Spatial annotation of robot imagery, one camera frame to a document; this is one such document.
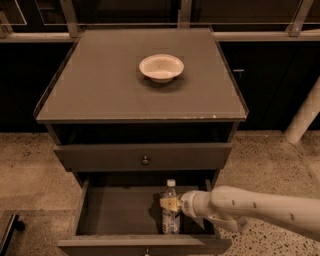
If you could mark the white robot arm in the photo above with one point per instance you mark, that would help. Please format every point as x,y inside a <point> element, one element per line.
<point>230,208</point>

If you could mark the white round pillar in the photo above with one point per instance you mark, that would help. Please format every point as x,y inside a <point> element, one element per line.
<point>306,114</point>

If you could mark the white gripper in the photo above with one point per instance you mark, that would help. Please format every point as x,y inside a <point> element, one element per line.
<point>187,204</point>

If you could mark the white bowl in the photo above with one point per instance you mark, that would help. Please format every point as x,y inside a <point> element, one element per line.
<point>161,68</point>

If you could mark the clear plastic water bottle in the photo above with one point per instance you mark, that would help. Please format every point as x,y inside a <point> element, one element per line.
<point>170,219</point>

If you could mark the grey drawer cabinet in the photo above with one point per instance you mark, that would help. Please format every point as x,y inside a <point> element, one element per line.
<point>101,97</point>

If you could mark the open middle grey drawer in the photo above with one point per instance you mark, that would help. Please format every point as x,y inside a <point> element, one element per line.
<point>124,219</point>

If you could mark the round metal drawer knob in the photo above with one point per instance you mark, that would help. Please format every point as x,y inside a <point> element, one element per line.
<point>145,160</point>

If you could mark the black wheeled base corner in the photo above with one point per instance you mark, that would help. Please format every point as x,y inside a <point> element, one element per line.
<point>14,224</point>

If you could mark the middle drawer metal knob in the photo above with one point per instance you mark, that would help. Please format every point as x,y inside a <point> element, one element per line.
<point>146,253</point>

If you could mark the top grey drawer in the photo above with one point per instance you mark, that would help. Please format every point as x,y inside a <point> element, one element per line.
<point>127,157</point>

